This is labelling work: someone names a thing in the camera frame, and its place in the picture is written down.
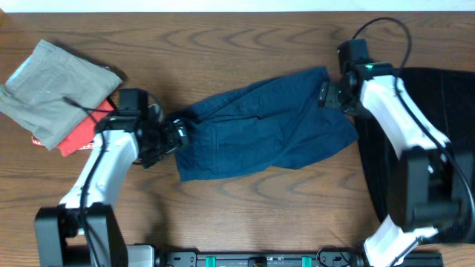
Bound dark blue shorts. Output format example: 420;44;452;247
172;67;358;182

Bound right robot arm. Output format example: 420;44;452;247
318;60;474;266

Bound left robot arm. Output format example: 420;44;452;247
35;105;189;266

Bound red patterned cloth bottom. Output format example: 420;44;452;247
31;136;94;152

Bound folded red cloth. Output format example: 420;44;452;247
60;99;114;157

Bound folded grey-green trousers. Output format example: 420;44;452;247
1;40;122;150

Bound black cloth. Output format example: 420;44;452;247
356;67;474;243

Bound right black cable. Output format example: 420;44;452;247
350;16;475;267

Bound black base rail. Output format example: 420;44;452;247
159;251;445;267

